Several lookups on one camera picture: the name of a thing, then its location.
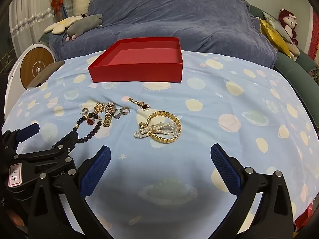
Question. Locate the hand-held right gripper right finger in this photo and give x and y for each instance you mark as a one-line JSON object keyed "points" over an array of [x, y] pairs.
{"points": [[225, 169]]}

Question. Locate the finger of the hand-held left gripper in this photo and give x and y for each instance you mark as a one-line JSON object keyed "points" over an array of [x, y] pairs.
{"points": [[68, 139], [27, 130]]}

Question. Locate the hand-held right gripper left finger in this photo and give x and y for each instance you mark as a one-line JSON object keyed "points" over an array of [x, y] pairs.
{"points": [[96, 171]]}

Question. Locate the red clover gold pendant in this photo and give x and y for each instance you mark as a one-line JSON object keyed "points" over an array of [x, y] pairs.
{"points": [[90, 122]]}

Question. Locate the gold hoop earring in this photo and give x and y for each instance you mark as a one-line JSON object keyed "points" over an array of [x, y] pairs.
{"points": [[126, 108], [83, 111]]}

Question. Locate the gold watch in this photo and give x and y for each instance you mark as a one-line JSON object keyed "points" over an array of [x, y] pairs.
{"points": [[108, 118]]}

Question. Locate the red cardboard box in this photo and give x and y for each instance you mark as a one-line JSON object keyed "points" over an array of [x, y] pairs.
{"points": [[134, 73]]}

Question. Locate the person's left hand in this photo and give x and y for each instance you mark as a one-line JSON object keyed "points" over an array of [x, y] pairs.
{"points": [[13, 220]]}

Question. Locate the blue planet print tablecloth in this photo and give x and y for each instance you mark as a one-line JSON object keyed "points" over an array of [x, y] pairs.
{"points": [[199, 119]]}

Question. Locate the brown leather pad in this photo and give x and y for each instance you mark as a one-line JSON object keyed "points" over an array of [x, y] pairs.
{"points": [[44, 73]]}

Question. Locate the round white wood-faced device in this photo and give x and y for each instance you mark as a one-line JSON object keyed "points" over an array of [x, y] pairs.
{"points": [[32, 67]]}

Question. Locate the red cardboard piece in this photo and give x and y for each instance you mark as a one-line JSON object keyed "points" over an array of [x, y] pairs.
{"points": [[304, 215]]}

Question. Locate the flower shaped cushion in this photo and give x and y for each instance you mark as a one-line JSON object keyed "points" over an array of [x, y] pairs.
{"points": [[59, 26]]}

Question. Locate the grey plush toy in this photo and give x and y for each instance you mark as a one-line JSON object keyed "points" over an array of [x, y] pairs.
{"points": [[82, 25]]}

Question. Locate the white sheer curtain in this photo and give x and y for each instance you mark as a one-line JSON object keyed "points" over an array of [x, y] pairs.
{"points": [[27, 12]]}

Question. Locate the green sofa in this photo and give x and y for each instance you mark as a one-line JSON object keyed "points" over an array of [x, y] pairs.
{"points": [[289, 64]]}

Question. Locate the red bow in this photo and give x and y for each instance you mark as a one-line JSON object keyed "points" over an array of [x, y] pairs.
{"points": [[56, 4]]}

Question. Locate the colourful flower bouquet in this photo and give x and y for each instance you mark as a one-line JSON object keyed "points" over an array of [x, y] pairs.
{"points": [[315, 73]]}

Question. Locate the cream plush toy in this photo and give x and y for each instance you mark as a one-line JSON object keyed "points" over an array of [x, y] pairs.
{"points": [[293, 50]]}

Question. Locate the gold cushion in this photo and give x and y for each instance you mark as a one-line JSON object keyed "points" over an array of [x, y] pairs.
{"points": [[271, 34]]}

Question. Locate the grey-green cushion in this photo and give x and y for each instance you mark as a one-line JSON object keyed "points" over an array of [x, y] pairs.
{"points": [[276, 25]]}

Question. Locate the blue-grey blanket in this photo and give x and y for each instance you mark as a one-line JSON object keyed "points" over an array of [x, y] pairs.
{"points": [[162, 17]]}

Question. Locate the red monkey plush toy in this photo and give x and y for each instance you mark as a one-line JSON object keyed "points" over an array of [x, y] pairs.
{"points": [[286, 21]]}

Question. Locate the red wall hanging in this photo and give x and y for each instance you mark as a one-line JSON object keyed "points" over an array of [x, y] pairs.
{"points": [[314, 37]]}

